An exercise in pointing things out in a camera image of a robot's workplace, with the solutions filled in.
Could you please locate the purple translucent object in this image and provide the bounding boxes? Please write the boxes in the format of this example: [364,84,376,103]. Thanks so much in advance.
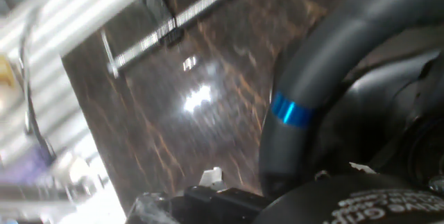
[0,144,53,185]

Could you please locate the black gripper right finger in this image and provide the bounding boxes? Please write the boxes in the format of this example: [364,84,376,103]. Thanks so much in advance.
[348,161,378,175]

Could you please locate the black C-clamp with steel screw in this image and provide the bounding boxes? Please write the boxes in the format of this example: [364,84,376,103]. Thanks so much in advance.
[100,0,259,79]

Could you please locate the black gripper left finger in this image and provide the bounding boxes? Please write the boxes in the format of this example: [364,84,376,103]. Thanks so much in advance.
[126,166,272,224]

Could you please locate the black racing steering wheel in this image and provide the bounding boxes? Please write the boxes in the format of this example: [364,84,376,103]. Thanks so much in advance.
[258,0,444,197]

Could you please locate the thin dark cable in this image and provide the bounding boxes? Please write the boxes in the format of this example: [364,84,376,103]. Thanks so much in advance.
[19,26,57,164]

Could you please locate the dark brown marble mat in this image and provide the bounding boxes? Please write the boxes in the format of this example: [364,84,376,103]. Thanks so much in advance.
[60,0,348,211]

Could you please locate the golden patterned object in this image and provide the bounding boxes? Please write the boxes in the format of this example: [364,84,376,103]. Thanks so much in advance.
[0,55,15,87]

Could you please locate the white plastic connector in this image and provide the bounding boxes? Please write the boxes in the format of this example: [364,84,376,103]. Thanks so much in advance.
[51,154,105,191]

